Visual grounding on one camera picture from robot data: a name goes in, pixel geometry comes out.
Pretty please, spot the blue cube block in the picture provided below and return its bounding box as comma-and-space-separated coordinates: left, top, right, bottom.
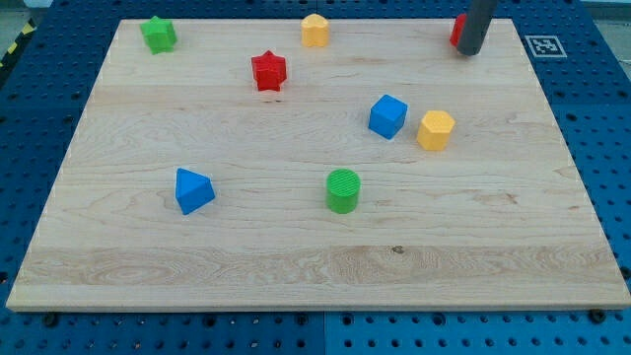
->
368, 95, 408, 139

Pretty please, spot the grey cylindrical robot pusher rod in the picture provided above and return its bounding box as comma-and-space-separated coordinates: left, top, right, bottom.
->
456, 0, 498, 56

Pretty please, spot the yellow hexagon block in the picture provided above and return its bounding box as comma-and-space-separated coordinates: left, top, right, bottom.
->
417, 110, 456, 151

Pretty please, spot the white fiducial marker tag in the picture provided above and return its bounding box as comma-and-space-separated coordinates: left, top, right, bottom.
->
525, 35, 567, 58

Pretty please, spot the light wooden board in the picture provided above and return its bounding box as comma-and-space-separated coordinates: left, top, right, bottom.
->
7, 19, 630, 313

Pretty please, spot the red block behind rod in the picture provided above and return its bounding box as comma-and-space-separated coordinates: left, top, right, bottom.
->
450, 13, 467, 46

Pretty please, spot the green star block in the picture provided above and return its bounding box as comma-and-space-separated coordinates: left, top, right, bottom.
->
140, 16, 177, 54

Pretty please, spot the green cylinder block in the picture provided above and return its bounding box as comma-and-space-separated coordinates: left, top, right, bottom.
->
325, 169, 361, 214

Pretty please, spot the red star block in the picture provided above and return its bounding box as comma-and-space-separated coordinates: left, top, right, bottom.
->
250, 50, 287, 92

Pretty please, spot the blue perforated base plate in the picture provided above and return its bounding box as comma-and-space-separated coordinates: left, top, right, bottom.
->
1, 1, 630, 354

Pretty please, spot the blue triangle block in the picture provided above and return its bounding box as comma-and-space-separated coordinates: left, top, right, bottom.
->
175, 168, 215, 215

